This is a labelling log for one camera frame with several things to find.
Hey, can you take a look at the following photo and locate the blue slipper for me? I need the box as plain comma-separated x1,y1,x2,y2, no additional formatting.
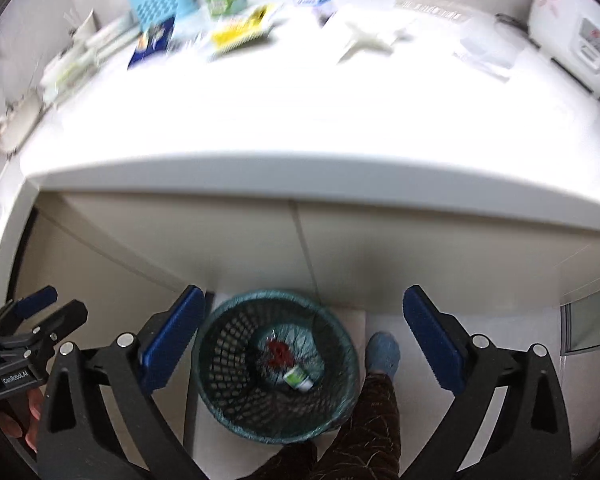
365,331,402,376

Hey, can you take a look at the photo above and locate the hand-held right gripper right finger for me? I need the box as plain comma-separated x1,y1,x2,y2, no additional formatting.
400,285,573,480

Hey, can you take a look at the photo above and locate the clear plastic wrap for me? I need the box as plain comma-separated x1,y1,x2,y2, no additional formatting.
252,322,326,387

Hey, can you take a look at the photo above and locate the dark green mesh trash basket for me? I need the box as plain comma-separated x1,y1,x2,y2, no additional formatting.
191,288,361,445

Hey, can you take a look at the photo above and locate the dark blue packet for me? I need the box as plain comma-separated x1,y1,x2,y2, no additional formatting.
127,16,177,71

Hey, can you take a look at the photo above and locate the white flowered rice cooker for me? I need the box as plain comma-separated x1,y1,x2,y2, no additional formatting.
525,0,600,98

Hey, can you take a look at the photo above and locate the beige base cabinet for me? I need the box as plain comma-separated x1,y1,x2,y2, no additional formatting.
0,192,600,321

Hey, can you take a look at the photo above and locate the clear bubble wrap sheet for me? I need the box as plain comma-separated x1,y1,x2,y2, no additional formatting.
452,15,528,83

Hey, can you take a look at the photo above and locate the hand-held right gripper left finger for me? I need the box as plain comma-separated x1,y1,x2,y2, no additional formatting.
36,285,208,480

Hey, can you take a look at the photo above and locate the stack of white plates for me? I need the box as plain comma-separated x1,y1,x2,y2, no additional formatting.
85,12,141,61

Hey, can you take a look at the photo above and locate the yellow snack packet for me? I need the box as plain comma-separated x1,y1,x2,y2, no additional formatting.
210,4,276,56

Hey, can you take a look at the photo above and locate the person's left hand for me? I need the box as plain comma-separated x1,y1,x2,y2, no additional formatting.
0,387,46,453

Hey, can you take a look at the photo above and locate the red wrapper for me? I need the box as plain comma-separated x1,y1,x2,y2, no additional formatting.
265,338,293,368

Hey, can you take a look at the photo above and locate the white cup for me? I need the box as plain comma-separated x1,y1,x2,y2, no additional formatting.
65,10,101,43

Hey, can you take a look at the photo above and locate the white plastic scrap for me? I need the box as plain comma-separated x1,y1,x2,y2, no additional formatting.
337,20,416,63

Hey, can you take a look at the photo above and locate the blue perforated utensil holder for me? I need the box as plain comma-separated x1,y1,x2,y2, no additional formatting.
130,0,203,31

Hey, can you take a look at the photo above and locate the small green white bottle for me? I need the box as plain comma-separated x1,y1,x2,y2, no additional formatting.
284,366,315,392

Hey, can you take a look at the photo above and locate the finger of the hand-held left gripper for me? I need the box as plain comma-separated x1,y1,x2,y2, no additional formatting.
0,300,89,361
0,286,59,342

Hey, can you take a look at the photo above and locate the black power cord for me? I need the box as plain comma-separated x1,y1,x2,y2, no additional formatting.
495,12,531,37

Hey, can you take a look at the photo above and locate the person's patterned trouser leg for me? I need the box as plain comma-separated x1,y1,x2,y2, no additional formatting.
260,370,401,480

